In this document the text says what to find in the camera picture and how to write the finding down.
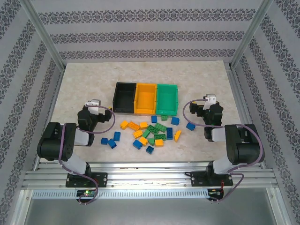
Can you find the circuit board with green light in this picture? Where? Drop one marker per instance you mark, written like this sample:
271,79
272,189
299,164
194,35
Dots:
87,193

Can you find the small green lego brick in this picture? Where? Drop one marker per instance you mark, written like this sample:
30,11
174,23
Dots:
164,118
151,141

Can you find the small circuit board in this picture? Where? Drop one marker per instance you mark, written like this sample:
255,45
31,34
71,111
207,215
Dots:
215,192

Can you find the green plastic bin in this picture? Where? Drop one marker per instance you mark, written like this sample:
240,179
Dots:
167,99

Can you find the long yellow lego brick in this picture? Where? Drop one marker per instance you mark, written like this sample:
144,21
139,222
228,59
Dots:
133,125

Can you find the yellow plastic bin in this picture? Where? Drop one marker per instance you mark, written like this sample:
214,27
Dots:
145,99

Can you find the curved yellow lego brick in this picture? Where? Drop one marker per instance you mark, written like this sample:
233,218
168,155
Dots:
177,136

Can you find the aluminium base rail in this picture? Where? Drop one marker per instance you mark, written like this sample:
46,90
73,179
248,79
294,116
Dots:
150,178

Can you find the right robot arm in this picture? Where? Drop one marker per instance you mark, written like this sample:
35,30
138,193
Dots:
243,145

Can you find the black plastic bin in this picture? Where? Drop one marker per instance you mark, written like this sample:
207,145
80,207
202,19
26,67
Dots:
124,98

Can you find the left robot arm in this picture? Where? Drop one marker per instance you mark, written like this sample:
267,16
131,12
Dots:
54,143

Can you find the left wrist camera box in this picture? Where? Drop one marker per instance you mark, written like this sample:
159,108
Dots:
93,106

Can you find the small blue lego brick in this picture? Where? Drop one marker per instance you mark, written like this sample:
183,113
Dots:
104,140
154,119

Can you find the aluminium frame post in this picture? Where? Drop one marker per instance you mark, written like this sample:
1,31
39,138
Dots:
252,30
39,30

